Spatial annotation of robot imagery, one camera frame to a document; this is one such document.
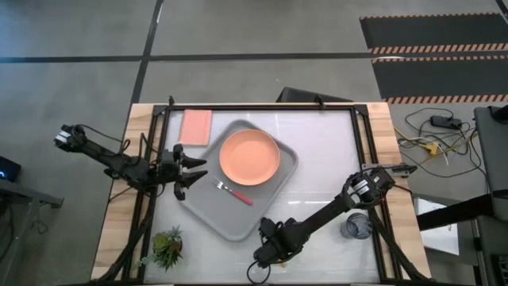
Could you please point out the grey plastic tray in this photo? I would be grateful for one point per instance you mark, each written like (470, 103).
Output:
(222, 214)

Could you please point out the black device with blue light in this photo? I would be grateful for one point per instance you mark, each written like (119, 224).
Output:
(8, 168)

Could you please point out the yellow power plug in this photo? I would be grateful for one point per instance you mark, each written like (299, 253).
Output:
(431, 148)

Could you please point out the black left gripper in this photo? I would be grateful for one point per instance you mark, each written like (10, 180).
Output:
(170, 168)

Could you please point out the black aluminium rig frame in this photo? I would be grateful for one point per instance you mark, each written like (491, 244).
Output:
(258, 107)

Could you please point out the clear glass cup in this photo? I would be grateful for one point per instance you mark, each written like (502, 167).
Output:
(356, 225)

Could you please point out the grey metal desk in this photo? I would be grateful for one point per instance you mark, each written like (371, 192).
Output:
(28, 192)

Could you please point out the orange round plate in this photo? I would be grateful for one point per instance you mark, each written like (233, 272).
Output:
(249, 157)

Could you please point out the black table clamp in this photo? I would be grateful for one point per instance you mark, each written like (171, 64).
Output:
(171, 100)
(320, 101)

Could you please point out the black hazard-striped floor mat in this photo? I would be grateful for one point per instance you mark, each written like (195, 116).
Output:
(432, 29)
(440, 77)

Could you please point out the black power adapter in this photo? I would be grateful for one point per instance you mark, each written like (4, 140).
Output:
(446, 122)

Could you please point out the white paper sheet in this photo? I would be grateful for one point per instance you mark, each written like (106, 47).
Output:
(438, 234)

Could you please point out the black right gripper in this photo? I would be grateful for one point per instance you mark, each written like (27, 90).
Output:
(282, 238)

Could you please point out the grey side desk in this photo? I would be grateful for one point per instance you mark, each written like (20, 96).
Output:
(494, 159)

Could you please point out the small green succulent plant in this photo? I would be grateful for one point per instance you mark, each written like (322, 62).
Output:
(166, 248)

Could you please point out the black chair back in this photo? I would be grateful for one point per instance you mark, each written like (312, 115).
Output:
(309, 95)

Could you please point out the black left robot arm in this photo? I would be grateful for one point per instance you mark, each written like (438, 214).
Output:
(115, 163)

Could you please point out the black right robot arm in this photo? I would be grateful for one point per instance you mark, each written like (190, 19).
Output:
(329, 210)

